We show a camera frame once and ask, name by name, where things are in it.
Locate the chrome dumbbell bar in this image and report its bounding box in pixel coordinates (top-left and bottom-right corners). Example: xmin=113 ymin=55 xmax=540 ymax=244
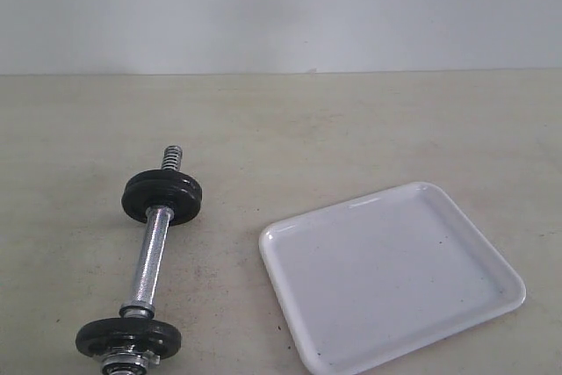
xmin=95 ymin=145 xmax=183 ymax=363

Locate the black weight plate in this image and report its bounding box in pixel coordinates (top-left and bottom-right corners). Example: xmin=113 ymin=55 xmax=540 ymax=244
xmin=123 ymin=169 xmax=203 ymax=201
xmin=75 ymin=318 xmax=182 ymax=359

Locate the black weight plate far end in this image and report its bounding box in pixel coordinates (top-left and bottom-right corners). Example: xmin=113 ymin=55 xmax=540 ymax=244
xmin=121 ymin=188 xmax=202 ymax=226

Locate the white plastic tray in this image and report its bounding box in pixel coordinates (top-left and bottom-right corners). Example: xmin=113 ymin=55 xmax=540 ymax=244
xmin=258 ymin=182 xmax=526 ymax=374

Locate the chrome spinlock collar nut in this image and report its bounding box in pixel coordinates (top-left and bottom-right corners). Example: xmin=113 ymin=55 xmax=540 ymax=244
xmin=101 ymin=351 xmax=161 ymax=375

